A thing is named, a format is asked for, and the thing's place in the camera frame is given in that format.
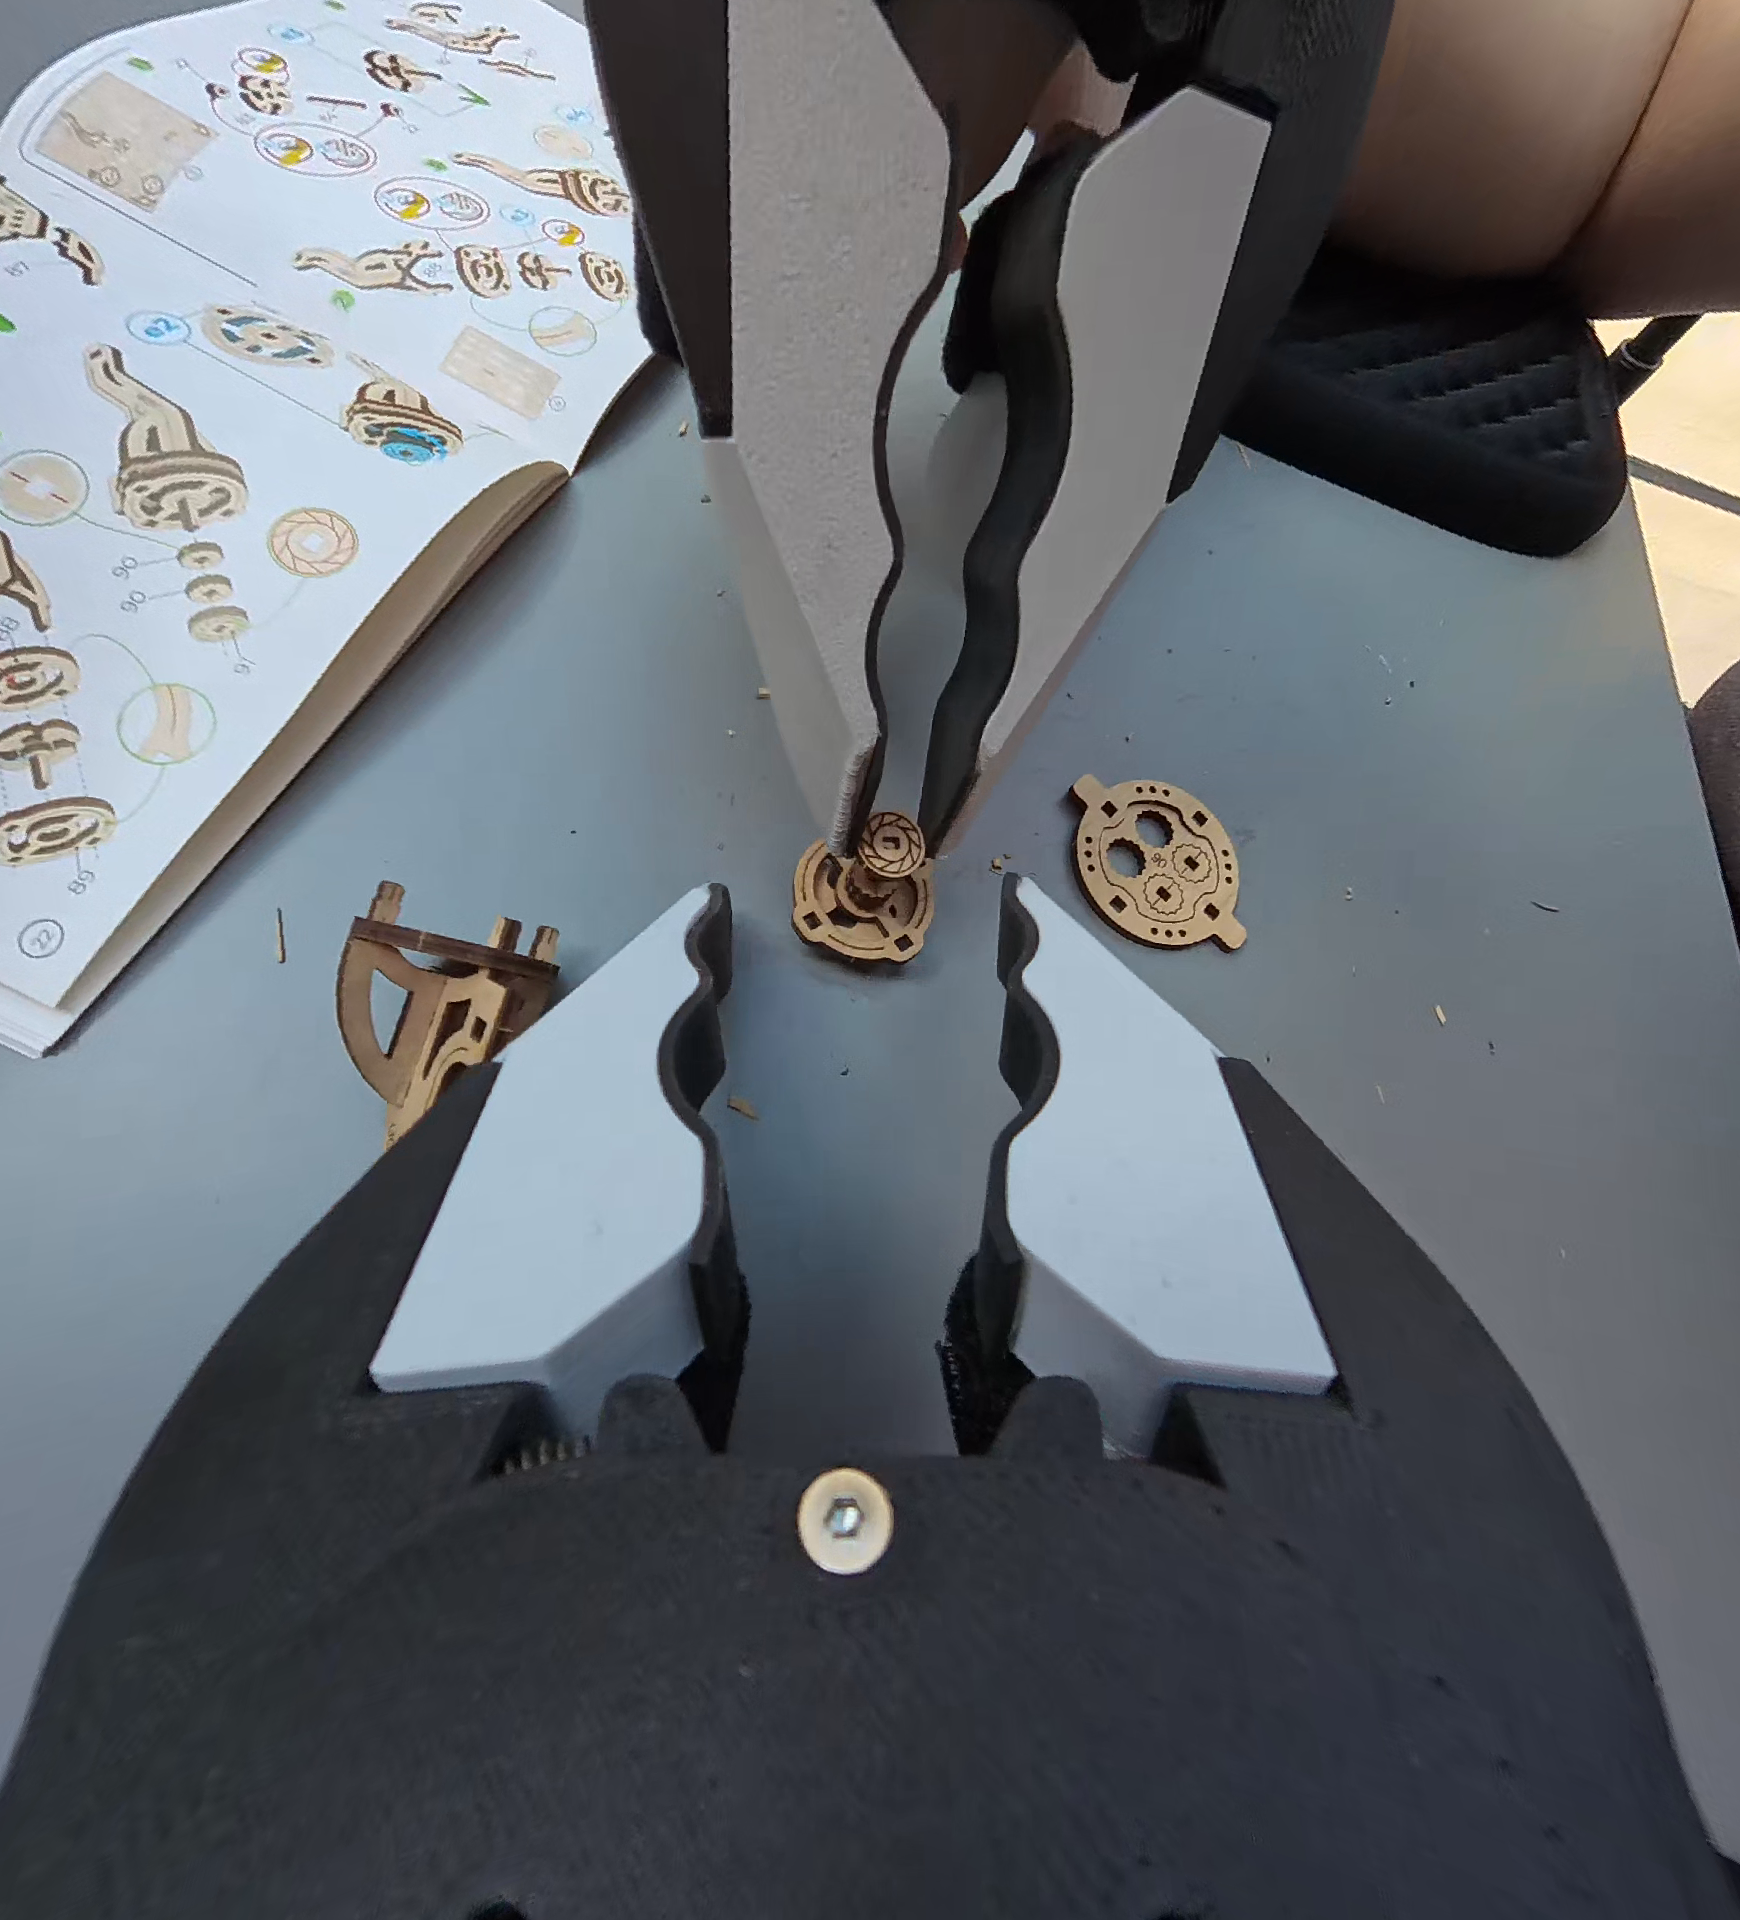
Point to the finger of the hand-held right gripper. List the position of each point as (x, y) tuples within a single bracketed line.
[(809, 375), (1154, 300)]

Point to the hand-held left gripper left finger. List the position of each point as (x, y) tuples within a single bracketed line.
[(569, 1201)]

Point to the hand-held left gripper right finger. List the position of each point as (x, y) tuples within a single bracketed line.
[(1154, 1201)]

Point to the round wooden hub assembly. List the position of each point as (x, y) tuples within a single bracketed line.
[(828, 914)]

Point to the small wooden gear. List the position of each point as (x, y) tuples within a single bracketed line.
[(872, 889)]

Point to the small engraved wooden disc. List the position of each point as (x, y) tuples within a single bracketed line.
[(893, 843)]

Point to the black quilted seat cushion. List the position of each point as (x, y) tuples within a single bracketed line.
[(1439, 435)]

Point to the round wooden gear-cutout plate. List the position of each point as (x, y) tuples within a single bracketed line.
[(1163, 862)]

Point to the black metal rod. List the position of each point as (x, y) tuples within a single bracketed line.
[(1650, 340)]

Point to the illustrated instruction booklet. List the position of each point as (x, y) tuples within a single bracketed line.
[(134, 450)]

